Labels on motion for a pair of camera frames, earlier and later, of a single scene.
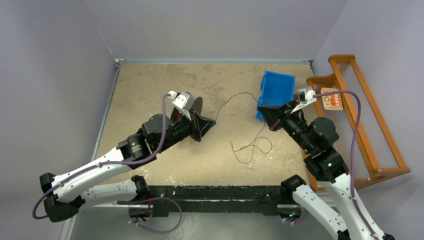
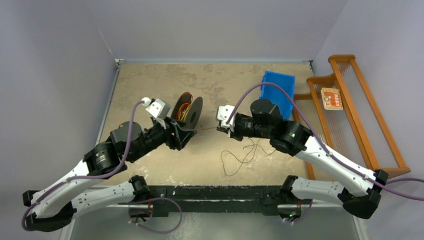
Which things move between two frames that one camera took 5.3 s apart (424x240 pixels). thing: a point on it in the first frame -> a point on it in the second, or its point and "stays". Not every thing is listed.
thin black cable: [256, 101] -> [247, 145]
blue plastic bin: [276, 89] stays
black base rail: [165, 200] stays
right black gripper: [275, 117] -> [235, 134]
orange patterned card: [332, 101] stays
